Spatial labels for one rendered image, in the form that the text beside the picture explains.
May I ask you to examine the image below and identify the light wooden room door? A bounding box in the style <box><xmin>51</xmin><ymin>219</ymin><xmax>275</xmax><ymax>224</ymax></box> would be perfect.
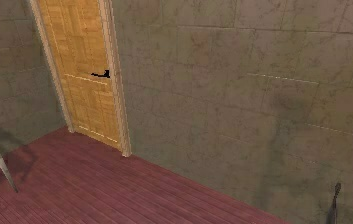
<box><xmin>28</xmin><ymin>0</ymin><xmax>132</xmax><ymax>158</ymax></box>

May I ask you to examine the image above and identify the black door handle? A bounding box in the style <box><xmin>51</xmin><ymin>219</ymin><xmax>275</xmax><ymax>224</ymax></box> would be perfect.
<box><xmin>90</xmin><ymin>69</ymin><xmax>111</xmax><ymax>80</ymax></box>

